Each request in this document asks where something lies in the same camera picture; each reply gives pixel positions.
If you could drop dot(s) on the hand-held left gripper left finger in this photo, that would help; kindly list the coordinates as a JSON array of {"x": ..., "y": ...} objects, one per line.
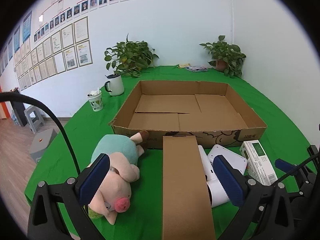
[{"x": 93, "y": 177}]

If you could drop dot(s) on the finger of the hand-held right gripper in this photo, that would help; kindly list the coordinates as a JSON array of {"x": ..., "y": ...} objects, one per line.
[
  {"x": 282, "y": 163},
  {"x": 308, "y": 190}
]

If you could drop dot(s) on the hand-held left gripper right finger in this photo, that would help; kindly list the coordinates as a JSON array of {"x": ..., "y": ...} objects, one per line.
[{"x": 226, "y": 180}]

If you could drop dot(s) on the white hair dryer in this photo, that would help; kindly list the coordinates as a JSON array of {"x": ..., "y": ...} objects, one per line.
[{"x": 217, "y": 195}]

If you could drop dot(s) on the pink pig plush toy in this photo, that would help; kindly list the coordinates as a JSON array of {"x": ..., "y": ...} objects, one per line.
[{"x": 117, "y": 175}]

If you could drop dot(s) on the white device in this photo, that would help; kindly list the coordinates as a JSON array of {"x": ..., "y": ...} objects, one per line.
[{"x": 230, "y": 155}]

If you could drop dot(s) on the white and green medicine box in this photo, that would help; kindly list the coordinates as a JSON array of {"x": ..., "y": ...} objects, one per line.
[{"x": 257, "y": 160}]

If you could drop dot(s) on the long brown cardboard box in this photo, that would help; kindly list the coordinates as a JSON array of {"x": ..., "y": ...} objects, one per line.
[{"x": 186, "y": 180}]

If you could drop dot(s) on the large cardboard tray box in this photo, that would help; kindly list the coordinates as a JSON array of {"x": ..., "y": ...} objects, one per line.
[{"x": 175, "y": 120}]

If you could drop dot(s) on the green tablecloth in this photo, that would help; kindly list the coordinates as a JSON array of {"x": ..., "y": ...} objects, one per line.
[{"x": 275, "y": 110}]

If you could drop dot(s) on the low grey plastic stool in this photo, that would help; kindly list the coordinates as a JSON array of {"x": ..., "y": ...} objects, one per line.
[{"x": 41, "y": 142}]

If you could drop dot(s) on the green patterned paper cup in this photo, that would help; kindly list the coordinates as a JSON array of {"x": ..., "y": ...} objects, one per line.
[{"x": 96, "y": 102}]

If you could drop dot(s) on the grey plastic stool with legs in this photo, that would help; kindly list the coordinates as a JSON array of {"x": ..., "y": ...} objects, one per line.
[{"x": 33, "y": 116}]

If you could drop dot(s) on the dark cabinet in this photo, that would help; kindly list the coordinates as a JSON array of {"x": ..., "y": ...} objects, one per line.
[{"x": 20, "y": 112}]

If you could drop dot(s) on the colourful patterned packet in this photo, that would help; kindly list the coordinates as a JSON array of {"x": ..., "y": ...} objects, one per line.
[{"x": 197, "y": 68}]

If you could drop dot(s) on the yellow packet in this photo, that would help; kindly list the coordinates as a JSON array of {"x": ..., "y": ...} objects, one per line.
[{"x": 184, "y": 65}]

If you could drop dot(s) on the potted plant in red pot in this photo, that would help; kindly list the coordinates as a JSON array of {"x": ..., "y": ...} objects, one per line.
[{"x": 225, "y": 52}]

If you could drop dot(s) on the large bushy potted plant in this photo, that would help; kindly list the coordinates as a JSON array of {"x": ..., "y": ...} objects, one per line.
[{"x": 130, "y": 55}]

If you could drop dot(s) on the wall of framed certificates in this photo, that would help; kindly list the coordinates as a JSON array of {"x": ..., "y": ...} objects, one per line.
[{"x": 67, "y": 45}]

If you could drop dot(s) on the blue wall poster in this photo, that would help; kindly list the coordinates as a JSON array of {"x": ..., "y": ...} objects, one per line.
[
  {"x": 16, "y": 38},
  {"x": 10, "y": 48},
  {"x": 27, "y": 26}
]

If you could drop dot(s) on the white wall conduit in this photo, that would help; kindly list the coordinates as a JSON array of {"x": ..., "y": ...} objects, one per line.
[{"x": 233, "y": 17}]

